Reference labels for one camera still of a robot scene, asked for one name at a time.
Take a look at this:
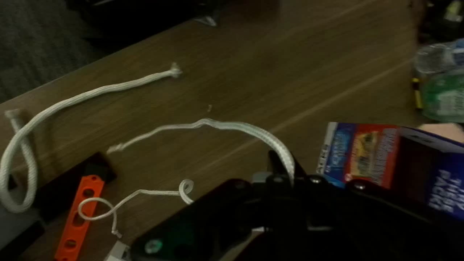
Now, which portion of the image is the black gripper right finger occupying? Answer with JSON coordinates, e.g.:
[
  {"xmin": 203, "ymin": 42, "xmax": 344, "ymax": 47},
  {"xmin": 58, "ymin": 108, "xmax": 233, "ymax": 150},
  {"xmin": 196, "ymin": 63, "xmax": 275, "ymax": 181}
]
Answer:
[{"xmin": 288, "ymin": 158, "xmax": 383, "ymax": 204}]

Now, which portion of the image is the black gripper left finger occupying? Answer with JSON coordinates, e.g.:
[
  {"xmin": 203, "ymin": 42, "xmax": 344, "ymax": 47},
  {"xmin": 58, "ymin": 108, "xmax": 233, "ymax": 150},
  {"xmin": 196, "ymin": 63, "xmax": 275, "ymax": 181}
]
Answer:
[{"xmin": 212, "ymin": 147, "xmax": 291, "ymax": 204}]

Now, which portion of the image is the blue cardboard box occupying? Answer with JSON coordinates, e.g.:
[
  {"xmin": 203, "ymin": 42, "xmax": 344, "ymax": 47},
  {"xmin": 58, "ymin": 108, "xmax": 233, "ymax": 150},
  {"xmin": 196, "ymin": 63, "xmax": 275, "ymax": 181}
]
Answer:
[{"xmin": 316, "ymin": 120, "xmax": 464, "ymax": 223}]

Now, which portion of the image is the medium white rope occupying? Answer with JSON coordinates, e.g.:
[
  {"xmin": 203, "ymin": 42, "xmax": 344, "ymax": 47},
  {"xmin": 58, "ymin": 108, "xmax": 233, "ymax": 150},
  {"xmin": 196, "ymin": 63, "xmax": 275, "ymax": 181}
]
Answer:
[{"xmin": 106, "ymin": 117, "xmax": 297, "ymax": 182}]

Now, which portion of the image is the thin white cord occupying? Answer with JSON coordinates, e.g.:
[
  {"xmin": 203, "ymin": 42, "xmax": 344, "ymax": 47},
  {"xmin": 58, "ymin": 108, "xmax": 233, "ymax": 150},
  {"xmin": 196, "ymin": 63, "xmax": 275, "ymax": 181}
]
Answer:
[{"xmin": 77, "ymin": 178, "xmax": 196, "ymax": 237}]

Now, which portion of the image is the thick white rope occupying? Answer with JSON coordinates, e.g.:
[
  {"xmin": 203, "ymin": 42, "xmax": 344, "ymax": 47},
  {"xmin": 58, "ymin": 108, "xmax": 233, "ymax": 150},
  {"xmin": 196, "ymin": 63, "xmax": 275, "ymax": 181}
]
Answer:
[{"xmin": 0, "ymin": 62, "xmax": 184, "ymax": 214}]

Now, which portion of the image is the peach cloth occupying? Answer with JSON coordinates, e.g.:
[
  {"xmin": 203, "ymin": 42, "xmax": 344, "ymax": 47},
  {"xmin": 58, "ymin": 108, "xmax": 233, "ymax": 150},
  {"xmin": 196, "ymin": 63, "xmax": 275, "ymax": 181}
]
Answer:
[{"xmin": 417, "ymin": 121, "xmax": 464, "ymax": 143}]

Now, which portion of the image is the green clear bag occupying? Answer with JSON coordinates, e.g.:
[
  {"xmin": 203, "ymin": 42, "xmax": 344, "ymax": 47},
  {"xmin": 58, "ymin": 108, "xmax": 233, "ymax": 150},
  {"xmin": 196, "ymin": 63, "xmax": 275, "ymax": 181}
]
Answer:
[{"xmin": 410, "ymin": 37, "xmax": 464, "ymax": 124}]

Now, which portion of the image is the orange and black tool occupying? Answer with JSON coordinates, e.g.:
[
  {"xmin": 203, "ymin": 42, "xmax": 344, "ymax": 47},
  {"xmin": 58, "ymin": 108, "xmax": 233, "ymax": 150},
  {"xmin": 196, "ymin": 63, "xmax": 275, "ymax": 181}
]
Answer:
[{"xmin": 33, "ymin": 150, "xmax": 117, "ymax": 261}]

